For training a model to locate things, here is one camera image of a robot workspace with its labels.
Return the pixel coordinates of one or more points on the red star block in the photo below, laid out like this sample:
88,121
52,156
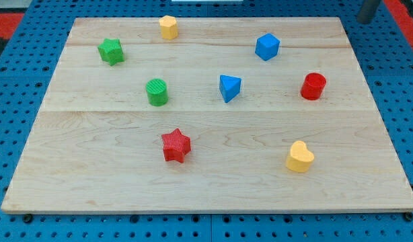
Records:
175,146

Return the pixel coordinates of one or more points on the blue triangle block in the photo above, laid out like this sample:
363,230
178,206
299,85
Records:
229,87

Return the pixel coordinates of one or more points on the light wooden board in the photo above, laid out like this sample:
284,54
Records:
95,146

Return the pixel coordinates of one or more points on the green cylinder block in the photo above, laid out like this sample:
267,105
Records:
156,92

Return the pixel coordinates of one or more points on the blue cube block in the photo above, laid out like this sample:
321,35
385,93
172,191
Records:
267,46

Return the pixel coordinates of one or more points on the yellow heart block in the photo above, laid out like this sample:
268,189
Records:
299,158

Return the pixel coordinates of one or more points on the yellow hexagon block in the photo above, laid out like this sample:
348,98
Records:
168,26

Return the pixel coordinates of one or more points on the red cylinder block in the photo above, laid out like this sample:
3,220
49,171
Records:
313,86

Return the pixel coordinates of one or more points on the green star block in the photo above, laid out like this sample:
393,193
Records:
110,51

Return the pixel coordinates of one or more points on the grey cylindrical robot tool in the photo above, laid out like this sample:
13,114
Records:
367,11

